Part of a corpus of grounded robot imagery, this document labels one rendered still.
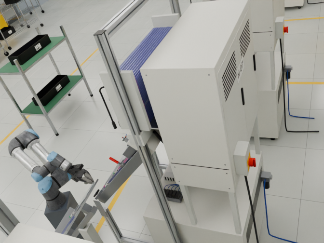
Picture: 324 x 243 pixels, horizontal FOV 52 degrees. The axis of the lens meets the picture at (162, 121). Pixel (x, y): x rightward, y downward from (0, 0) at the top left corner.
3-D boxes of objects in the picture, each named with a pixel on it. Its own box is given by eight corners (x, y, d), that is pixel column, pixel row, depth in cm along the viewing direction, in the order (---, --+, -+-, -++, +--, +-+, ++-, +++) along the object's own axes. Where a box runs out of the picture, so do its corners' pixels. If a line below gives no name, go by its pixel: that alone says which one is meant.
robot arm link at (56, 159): (52, 152, 235) (53, 148, 228) (65, 160, 236) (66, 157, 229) (45, 160, 232) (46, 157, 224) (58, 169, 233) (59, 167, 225)
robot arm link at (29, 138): (60, 191, 252) (15, 141, 262) (75, 178, 259) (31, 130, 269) (59, 185, 241) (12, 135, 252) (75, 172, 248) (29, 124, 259)
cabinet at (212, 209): (164, 265, 252) (141, 216, 216) (192, 193, 300) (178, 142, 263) (250, 288, 224) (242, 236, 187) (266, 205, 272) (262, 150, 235)
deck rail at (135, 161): (104, 203, 224) (97, 198, 223) (105, 201, 225) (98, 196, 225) (148, 156, 172) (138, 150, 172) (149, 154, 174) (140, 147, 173)
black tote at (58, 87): (45, 106, 422) (41, 99, 416) (35, 105, 430) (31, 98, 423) (70, 81, 461) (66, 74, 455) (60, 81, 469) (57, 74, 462)
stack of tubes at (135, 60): (127, 123, 166) (109, 77, 151) (164, 69, 201) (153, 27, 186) (149, 124, 161) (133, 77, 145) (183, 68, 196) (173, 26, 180)
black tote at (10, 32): (4, 39, 738) (0, 33, 730) (-6, 40, 752) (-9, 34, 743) (16, 32, 766) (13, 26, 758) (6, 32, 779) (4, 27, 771)
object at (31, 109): (31, 133, 445) (-14, 61, 380) (69, 94, 507) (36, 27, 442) (57, 136, 425) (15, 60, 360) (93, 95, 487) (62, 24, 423)
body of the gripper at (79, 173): (83, 175, 238) (69, 166, 237) (86, 170, 232) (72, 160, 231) (77, 183, 233) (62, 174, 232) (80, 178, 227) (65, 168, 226)
